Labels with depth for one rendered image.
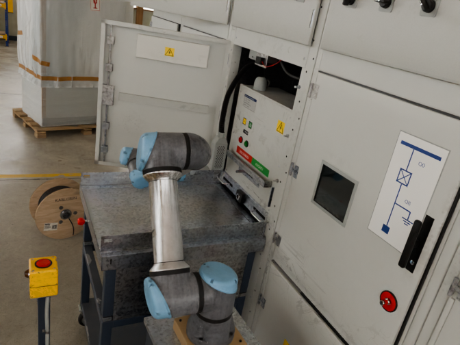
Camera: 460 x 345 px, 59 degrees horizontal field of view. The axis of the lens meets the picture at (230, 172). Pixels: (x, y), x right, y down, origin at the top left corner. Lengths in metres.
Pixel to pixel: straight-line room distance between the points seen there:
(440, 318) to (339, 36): 0.86
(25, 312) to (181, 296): 1.57
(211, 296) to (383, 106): 0.72
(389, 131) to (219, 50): 1.15
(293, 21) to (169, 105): 0.84
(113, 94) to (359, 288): 1.49
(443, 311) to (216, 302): 0.59
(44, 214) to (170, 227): 1.97
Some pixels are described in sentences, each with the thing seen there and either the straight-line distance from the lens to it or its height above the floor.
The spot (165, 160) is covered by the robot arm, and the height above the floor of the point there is 1.29.
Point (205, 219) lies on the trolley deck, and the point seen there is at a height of 0.85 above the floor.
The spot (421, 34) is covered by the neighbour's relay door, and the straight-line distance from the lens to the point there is 1.18.
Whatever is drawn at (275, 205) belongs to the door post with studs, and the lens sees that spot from 1.68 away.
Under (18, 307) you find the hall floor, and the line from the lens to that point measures 2.67.
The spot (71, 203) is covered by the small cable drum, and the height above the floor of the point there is 0.28.
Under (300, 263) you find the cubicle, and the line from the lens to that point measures 1.55.
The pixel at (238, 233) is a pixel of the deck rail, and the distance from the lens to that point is 1.72.
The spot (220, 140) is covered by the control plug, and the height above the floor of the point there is 1.11.
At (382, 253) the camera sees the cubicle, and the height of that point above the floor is 1.16.
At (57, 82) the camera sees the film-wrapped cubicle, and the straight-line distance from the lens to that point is 5.10.
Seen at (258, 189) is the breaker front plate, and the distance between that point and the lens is 1.88.
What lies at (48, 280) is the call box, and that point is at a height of 0.86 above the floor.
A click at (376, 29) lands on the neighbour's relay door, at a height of 1.74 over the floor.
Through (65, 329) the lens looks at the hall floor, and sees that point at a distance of 2.50.
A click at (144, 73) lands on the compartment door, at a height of 1.35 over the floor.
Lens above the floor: 1.72
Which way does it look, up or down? 22 degrees down
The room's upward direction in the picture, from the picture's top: 10 degrees clockwise
